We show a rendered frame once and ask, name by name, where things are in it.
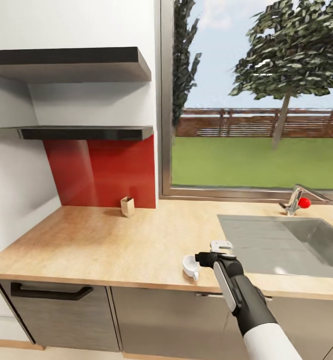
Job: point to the fixed window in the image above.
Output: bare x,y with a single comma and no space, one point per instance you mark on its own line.
244,99

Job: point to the coffee cup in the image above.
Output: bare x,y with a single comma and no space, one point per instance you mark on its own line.
191,267

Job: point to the countertop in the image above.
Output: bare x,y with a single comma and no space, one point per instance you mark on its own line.
94,245

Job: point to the drop in sink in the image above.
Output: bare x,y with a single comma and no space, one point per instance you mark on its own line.
282,245

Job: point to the water glass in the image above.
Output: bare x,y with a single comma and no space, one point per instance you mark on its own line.
127,207

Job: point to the fridge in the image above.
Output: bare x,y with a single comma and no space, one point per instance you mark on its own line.
28,192

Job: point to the dishwasher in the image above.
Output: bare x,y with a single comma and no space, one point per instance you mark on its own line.
65,315

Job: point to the cabinet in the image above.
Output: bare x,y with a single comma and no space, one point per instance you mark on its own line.
199,325

